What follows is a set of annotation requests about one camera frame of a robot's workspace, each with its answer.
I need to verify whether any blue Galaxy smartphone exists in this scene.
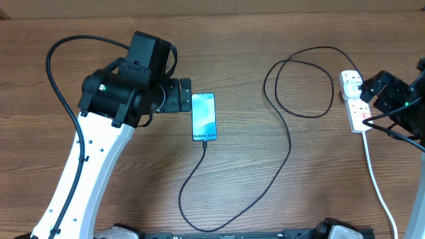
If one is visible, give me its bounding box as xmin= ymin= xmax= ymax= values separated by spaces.
xmin=191 ymin=93 xmax=217 ymax=141

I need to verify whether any black charger cable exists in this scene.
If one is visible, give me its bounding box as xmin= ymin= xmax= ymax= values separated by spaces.
xmin=178 ymin=45 xmax=366 ymax=232

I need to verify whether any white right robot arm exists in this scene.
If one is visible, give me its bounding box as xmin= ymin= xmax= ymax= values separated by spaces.
xmin=359 ymin=56 xmax=424 ymax=152

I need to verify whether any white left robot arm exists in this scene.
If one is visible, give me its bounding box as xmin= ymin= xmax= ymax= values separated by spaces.
xmin=29 ymin=31 xmax=192 ymax=238

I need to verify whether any white charger plug adapter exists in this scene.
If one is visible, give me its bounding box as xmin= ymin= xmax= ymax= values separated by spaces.
xmin=341 ymin=81 xmax=362 ymax=100

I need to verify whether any white power strip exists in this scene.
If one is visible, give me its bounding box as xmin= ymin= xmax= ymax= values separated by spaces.
xmin=339 ymin=70 xmax=371 ymax=133

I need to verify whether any white power strip cord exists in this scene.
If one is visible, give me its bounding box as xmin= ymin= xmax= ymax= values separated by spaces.
xmin=361 ymin=131 xmax=399 ymax=239

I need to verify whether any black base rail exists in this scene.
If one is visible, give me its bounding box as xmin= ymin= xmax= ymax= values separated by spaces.
xmin=79 ymin=228 xmax=319 ymax=239

